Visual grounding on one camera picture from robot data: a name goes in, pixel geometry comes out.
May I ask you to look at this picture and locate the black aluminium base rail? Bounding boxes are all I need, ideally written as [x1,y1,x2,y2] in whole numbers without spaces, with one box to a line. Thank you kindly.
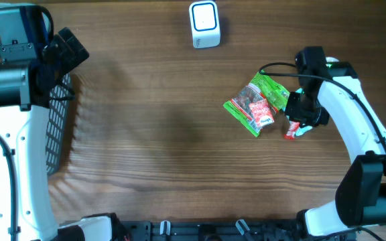
[58,219,357,241]

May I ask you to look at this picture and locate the red Nescafe coffee stick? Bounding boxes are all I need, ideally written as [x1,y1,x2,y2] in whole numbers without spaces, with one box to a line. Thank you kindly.
[284,121,300,140]

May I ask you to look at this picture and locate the white cube barcode scanner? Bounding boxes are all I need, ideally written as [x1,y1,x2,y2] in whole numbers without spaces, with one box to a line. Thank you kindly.
[189,1,221,49]

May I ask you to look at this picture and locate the light teal packet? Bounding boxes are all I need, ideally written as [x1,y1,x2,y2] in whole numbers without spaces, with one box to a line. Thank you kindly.
[296,88,313,137]

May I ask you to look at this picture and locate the green gummy candy bag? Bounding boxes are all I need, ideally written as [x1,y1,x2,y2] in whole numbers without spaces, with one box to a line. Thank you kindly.
[223,73,290,137]

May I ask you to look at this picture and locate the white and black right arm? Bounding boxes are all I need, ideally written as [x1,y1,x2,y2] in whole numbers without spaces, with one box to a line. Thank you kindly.
[285,47,386,238]

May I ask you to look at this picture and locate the white chicken cup noodles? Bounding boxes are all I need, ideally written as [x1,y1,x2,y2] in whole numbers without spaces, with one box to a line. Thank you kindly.
[326,57,338,63]

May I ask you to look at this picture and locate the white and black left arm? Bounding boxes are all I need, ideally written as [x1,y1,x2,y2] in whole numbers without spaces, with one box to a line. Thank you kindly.
[0,3,115,240]

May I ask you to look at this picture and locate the small orange juice carton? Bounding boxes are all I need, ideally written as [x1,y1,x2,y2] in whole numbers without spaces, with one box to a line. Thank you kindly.
[249,99,274,128]

